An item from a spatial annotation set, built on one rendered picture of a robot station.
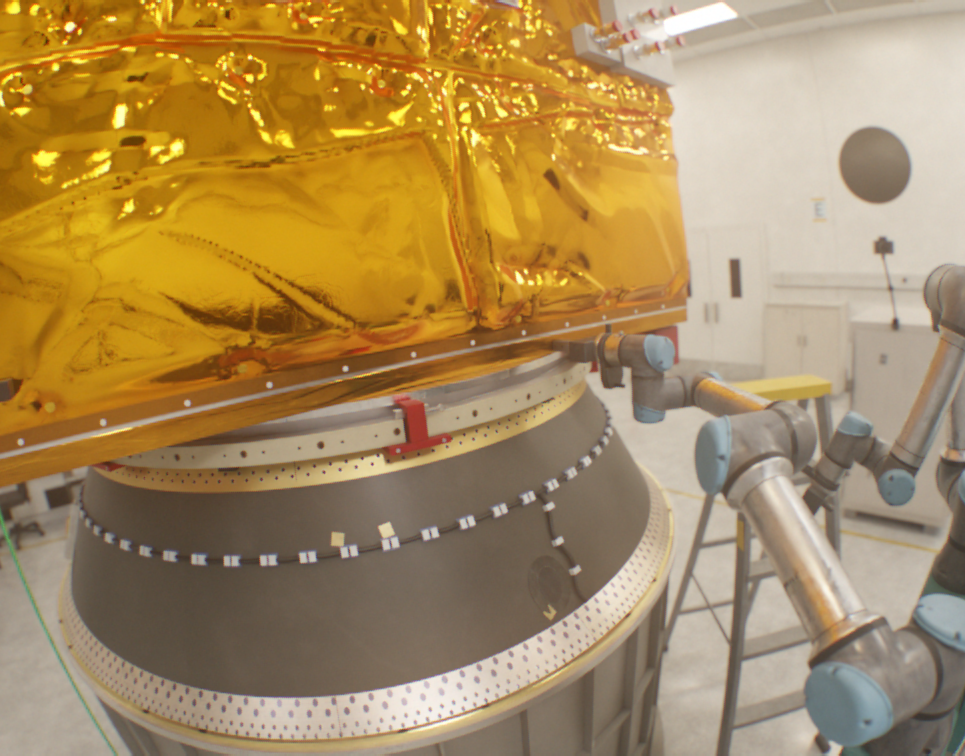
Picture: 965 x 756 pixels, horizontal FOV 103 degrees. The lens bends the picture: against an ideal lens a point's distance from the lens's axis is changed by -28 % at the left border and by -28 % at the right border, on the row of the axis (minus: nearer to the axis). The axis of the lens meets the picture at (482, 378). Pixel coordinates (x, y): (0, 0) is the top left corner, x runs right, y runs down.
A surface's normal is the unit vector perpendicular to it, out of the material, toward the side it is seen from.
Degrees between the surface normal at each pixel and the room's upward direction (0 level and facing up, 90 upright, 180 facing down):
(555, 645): 43
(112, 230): 84
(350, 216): 90
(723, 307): 90
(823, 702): 93
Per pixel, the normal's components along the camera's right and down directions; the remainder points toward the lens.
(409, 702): 0.15, -0.61
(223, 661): -0.07, -0.28
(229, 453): 0.04, 0.19
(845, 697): -0.96, 0.19
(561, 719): 0.59, 0.11
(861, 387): -0.76, 0.20
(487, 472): 0.48, -0.36
